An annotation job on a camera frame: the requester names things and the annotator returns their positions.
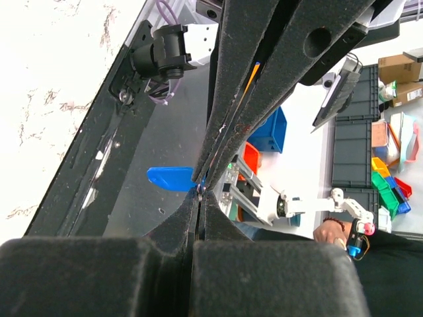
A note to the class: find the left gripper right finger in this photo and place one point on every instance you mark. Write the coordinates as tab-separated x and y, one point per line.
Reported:
233	276

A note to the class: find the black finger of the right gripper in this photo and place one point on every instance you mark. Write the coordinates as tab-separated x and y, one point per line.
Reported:
251	76

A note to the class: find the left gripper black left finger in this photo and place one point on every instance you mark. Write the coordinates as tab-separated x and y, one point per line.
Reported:
96	276

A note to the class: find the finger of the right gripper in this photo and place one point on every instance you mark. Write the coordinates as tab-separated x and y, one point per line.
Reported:
318	25

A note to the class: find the blue key tag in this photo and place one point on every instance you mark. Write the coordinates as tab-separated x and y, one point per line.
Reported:
173	178

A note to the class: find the person hand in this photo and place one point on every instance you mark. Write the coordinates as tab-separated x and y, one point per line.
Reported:
332	232

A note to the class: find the blue storage bin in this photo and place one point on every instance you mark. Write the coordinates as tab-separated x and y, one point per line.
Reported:
270	136

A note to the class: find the orange storage bin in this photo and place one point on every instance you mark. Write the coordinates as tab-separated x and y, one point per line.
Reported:
252	157

